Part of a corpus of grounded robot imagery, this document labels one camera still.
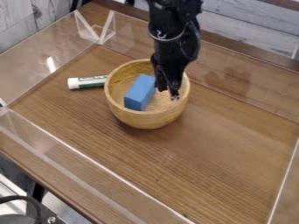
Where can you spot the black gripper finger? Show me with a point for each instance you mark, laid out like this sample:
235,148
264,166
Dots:
173,88
160,82

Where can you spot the white green marker tube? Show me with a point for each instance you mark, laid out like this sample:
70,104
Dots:
87,82

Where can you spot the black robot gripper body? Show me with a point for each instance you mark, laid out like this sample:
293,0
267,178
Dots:
175,54

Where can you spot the brown wooden bowl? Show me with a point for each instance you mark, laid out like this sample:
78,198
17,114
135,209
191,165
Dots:
161,110

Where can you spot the clear acrylic corner bracket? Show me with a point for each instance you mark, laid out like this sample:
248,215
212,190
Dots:
92,32

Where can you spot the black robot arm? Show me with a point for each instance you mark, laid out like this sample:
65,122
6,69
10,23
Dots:
175,31

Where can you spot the blue rectangular block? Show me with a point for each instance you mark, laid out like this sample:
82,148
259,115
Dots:
140,92

